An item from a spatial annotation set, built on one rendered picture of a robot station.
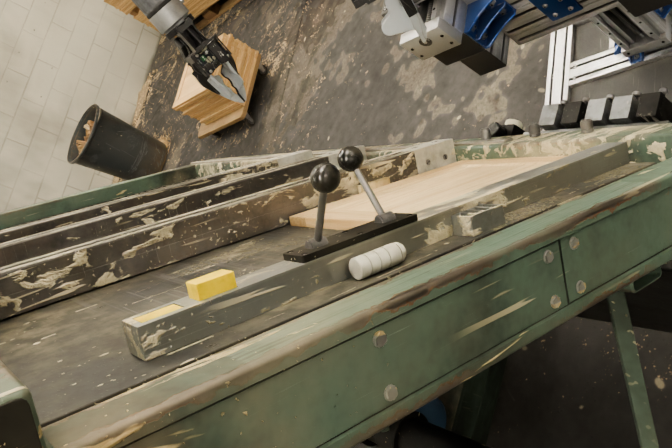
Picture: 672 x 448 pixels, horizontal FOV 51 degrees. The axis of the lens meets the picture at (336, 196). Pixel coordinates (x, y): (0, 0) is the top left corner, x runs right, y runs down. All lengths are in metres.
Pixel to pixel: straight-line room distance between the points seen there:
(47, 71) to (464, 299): 6.38
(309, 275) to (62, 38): 6.31
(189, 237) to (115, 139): 4.45
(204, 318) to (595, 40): 1.99
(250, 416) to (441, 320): 0.21
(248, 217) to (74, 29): 5.93
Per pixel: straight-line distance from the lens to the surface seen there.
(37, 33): 7.03
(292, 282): 0.87
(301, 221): 1.32
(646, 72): 2.39
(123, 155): 5.74
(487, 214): 1.03
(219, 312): 0.83
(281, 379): 0.59
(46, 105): 6.83
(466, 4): 1.91
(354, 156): 0.99
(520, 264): 0.77
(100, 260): 1.22
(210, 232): 1.29
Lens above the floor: 1.97
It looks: 33 degrees down
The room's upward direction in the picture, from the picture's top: 64 degrees counter-clockwise
